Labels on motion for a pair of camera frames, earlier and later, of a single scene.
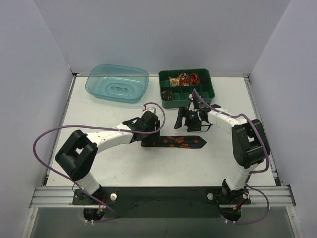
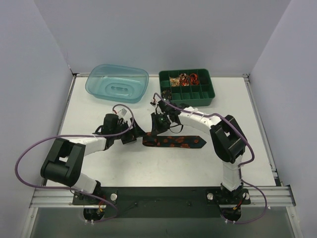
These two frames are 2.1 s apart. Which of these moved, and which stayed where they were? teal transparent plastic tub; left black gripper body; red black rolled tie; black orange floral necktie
Moved: left black gripper body
Stayed: teal transparent plastic tub; red black rolled tie; black orange floral necktie
